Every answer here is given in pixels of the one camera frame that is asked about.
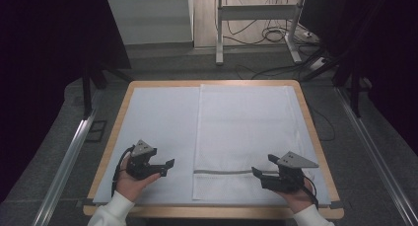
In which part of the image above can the white metal desk frame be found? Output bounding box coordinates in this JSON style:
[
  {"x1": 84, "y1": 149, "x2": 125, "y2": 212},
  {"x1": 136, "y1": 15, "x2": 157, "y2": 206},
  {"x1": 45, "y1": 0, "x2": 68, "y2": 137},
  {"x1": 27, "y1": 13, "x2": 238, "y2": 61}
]
[{"x1": 215, "y1": 0, "x2": 309, "y2": 66}]

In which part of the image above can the white cabinet panel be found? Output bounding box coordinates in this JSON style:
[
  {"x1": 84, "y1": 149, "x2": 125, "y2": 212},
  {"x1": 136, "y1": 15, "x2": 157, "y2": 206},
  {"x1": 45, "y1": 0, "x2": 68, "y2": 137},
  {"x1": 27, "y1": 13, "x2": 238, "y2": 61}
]
[{"x1": 106, "y1": 0, "x2": 195, "y2": 46}]

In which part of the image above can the silver metal floor rail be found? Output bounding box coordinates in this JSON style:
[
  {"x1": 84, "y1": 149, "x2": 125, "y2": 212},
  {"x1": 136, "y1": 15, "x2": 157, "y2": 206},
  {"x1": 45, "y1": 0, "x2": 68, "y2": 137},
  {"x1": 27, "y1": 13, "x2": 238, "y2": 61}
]
[
  {"x1": 334, "y1": 86, "x2": 418, "y2": 226},
  {"x1": 32, "y1": 116, "x2": 97, "y2": 226}
]

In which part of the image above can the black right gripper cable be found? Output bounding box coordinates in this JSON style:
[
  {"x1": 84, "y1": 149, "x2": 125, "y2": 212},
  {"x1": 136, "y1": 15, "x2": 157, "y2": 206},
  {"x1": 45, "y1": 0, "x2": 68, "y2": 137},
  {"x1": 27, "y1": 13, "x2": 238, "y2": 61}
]
[{"x1": 302, "y1": 175, "x2": 319, "y2": 209}]

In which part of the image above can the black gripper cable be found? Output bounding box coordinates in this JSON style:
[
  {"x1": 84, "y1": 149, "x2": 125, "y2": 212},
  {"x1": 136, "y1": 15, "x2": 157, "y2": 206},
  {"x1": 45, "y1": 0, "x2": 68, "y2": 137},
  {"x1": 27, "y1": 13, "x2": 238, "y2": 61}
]
[
  {"x1": 302, "y1": 175, "x2": 319, "y2": 209},
  {"x1": 111, "y1": 146, "x2": 136, "y2": 197}
]

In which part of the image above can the white power strip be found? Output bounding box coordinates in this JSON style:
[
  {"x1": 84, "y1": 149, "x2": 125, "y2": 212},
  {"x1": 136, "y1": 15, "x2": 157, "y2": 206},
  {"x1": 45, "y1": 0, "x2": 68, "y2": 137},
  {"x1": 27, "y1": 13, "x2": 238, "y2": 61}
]
[{"x1": 310, "y1": 56, "x2": 328, "y2": 71}]

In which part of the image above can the black metal stand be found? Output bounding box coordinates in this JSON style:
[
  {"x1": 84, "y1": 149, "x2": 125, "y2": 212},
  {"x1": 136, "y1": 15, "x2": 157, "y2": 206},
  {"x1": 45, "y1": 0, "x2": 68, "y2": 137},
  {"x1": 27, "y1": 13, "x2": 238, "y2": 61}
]
[
  {"x1": 81, "y1": 63, "x2": 133, "y2": 119},
  {"x1": 300, "y1": 47, "x2": 363, "y2": 118}
]

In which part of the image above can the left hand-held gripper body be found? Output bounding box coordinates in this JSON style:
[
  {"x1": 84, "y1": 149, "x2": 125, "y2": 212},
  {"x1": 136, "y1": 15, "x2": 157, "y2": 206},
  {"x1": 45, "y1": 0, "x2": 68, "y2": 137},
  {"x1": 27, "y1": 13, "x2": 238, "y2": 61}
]
[{"x1": 125, "y1": 139, "x2": 162, "y2": 182}]

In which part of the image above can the person's right hand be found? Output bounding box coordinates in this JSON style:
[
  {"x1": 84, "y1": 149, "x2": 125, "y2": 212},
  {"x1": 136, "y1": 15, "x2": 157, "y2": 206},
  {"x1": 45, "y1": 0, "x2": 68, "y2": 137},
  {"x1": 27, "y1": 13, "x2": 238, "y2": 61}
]
[{"x1": 274, "y1": 179, "x2": 315, "y2": 214}]

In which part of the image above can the wooden-edged table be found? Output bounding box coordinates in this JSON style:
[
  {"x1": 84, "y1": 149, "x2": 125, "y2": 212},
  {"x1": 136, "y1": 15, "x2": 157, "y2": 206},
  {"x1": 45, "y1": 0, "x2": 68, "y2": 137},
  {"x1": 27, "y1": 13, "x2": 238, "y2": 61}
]
[{"x1": 82, "y1": 79, "x2": 345, "y2": 220}]

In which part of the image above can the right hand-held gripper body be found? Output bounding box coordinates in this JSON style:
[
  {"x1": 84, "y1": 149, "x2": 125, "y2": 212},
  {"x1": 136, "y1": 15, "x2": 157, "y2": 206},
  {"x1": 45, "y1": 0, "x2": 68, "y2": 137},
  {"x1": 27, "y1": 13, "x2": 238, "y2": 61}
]
[{"x1": 276, "y1": 150, "x2": 319, "y2": 192}]

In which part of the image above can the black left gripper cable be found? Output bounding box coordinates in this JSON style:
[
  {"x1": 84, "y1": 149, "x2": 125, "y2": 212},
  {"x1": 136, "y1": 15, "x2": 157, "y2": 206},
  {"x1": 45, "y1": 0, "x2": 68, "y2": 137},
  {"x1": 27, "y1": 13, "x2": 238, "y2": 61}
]
[{"x1": 111, "y1": 146, "x2": 136, "y2": 197}]

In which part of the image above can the dark curtain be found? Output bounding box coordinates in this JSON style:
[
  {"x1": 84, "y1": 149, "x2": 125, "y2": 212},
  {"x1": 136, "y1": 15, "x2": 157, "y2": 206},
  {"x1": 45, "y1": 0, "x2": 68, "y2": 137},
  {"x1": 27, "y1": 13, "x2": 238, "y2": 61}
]
[
  {"x1": 0, "y1": 0, "x2": 132, "y2": 202},
  {"x1": 299, "y1": 0, "x2": 418, "y2": 156}
]

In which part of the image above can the black frame on floor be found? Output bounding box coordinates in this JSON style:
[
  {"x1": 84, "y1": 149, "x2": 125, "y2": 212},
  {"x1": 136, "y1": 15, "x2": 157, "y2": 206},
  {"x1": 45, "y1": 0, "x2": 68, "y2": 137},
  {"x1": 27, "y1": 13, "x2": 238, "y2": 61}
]
[{"x1": 85, "y1": 119, "x2": 108, "y2": 143}]

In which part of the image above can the white mesh laundry bag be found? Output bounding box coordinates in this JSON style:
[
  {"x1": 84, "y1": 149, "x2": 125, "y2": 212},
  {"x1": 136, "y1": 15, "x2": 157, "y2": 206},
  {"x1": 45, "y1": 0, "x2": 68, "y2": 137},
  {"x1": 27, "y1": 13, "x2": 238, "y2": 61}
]
[{"x1": 191, "y1": 84, "x2": 316, "y2": 202}]

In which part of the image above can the black floor cable bundle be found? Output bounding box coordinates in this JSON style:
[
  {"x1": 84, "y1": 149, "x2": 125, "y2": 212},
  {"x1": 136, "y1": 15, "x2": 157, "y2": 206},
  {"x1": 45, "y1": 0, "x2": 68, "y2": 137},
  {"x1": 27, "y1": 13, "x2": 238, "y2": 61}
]
[{"x1": 225, "y1": 0, "x2": 297, "y2": 46}]

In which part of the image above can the thin black floor cable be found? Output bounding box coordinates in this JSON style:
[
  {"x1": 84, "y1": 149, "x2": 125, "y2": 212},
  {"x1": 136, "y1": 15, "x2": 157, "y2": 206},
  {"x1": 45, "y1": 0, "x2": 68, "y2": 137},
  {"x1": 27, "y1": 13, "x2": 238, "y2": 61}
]
[{"x1": 308, "y1": 104, "x2": 337, "y2": 142}]

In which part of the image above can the person's left hand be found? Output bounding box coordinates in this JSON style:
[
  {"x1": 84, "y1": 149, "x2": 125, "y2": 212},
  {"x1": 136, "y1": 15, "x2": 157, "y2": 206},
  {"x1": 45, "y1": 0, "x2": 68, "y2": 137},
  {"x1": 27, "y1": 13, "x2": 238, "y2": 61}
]
[{"x1": 115, "y1": 159, "x2": 162, "y2": 203}]

